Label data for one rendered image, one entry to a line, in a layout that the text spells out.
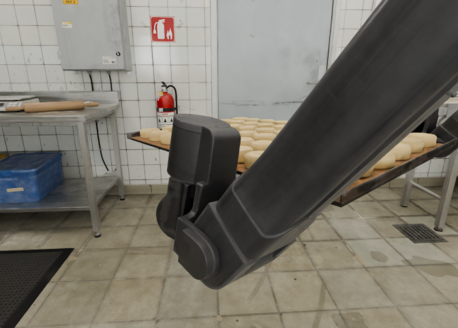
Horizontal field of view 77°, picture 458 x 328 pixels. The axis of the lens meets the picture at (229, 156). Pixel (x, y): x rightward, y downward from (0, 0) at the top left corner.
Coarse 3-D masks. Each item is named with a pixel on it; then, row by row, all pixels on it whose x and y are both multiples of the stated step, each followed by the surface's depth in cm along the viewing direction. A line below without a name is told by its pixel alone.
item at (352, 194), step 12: (132, 132) 75; (144, 144) 66; (444, 144) 49; (420, 156) 42; (432, 156) 45; (396, 168) 37; (408, 168) 40; (372, 180) 33; (384, 180) 35; (348, 192) 30; (360, 192) 31; (336, 204) 29
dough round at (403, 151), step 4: (400, 144) 46; (404, 144) 46; (396, 148) 44; (400, 148) 44; (404, 148) 44; (408, 148) 44; (396, 152) 44; (400, 152) 44; (404, 152) 44; (408, 152) 44; (396, 156) 44; (400, 156) 44; (404, 156) 44; (408, 156) 44; (396, 160) 44; (400, 160) 44
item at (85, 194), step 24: (48, 96) 240; (72, 96) 241; (96, 96) 242; (0, 120) 175; (24, 120) 176; (48, 120) 177; (72, 120) 178; (120, 168) 256; (72, 192) 225; (96, 192) 225; (120, 192) 262; (96, 216) 201
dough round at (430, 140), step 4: (408, 136) 53; (412, 136) 53; (416, 136) 52; (420, 136) 52; (424, 136) 52; (428, 136) 51; (432, 136) 51; (436, 136) 52; (424, 140) 51; (428, 140) 51; (432, 140) 51; (428, 144) 51; (432, 144) 51
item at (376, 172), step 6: (138, 138) 72; (144, 138) 71; (156, 144) 64; (162, 144) 64; (438, 144) 54; (426, 150) 50; (414, 156) 46; (396, 162) 43; (402, 162) 43; (240, 168) 43; (246, 168) 43; (390, 168) 40; (378, 174) 38; (360, 180) 36; (366, 180) 36; (354, 186) 34
